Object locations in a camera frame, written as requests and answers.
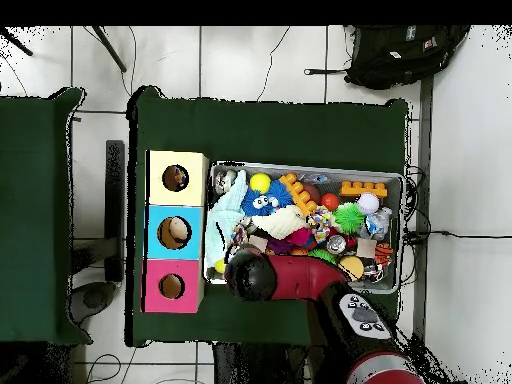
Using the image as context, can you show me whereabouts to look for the polka dot cloth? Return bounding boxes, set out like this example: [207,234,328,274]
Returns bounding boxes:
[230,217,253,246]
[169,165,190,191]

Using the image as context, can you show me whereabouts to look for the wooden box with three holes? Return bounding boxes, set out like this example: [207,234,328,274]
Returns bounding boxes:
[142,150,210,314]

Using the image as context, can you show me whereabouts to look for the shallow clear mesh bin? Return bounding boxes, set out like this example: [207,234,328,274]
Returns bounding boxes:
[202,160,405,295]

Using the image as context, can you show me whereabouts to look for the blue spiky toy with eyes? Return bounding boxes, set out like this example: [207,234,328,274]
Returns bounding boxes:
[239,180,295,217]

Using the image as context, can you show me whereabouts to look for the cream knitted cloth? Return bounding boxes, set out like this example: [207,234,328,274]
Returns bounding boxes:
[251,205,309,241]

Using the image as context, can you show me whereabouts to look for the yellow ball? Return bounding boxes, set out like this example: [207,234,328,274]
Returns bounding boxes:
[249,172,272,194]

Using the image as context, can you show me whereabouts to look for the mint green knitted cloth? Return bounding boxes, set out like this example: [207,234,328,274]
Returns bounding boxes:
[203,169,250,269]

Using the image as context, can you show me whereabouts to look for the long orange toy block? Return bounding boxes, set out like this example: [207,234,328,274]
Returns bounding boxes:
[278,172,320,217]

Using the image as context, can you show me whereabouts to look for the orange ball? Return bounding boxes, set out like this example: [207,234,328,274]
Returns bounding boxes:
[320,192,341,212]

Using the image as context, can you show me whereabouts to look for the dark green tablecloth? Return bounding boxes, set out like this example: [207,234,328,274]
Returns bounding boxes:
[0,86,93,346]
[125,85,410,348]

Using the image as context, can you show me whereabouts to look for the green spiky toy with eyes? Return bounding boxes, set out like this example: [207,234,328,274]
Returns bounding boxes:
[332,201,366,236]

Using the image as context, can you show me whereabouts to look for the white baseball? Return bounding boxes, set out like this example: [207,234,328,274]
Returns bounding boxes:
[356,192,380,216]

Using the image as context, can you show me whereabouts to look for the black upright panel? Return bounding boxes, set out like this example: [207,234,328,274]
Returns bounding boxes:
[104,139,126,283]

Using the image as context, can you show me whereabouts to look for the grey stand base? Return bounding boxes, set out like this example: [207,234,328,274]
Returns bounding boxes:
[69,281,118,326]

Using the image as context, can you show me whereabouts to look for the black backpack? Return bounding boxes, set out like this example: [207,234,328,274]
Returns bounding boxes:
[302,25,472,91]

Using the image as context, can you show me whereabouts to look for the black tripod leg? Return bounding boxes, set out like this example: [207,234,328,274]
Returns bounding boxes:
[92,25,128,74]
[0,27,34,57]

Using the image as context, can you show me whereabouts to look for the black power cable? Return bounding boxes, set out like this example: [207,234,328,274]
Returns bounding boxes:
[428,230,512,240]

